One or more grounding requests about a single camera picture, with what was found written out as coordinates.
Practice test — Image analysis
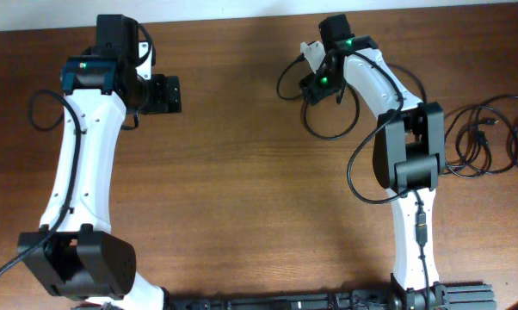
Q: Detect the black thick cable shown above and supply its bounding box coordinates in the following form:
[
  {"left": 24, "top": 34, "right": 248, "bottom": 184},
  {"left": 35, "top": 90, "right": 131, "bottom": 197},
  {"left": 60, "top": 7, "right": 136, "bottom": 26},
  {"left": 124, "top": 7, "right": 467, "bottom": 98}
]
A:
[{"left": 443, "top": 94, "right": 518, "bottom": 180}]

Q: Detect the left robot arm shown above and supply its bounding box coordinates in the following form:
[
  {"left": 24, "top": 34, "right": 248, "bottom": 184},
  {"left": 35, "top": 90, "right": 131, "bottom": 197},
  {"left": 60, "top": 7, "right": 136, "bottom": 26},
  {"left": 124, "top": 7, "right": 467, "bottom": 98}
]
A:
[{"left": 17, "top": 15, "right": 182, "bottom": 309}]

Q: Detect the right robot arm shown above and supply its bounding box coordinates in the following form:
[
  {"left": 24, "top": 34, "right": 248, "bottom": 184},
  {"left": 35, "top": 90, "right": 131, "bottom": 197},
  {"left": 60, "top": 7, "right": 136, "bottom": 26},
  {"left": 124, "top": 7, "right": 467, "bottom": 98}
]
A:
[{"left": 299, "top": 14, "right": 445, "bottom": 309}]

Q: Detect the left camera black cable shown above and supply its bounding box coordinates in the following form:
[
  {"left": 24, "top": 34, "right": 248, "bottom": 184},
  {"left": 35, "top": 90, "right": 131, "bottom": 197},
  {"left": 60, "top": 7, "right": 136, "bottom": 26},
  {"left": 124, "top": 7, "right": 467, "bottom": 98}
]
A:
[{"left": 0, "top": 21, "right": 157, "bottom": 294}]

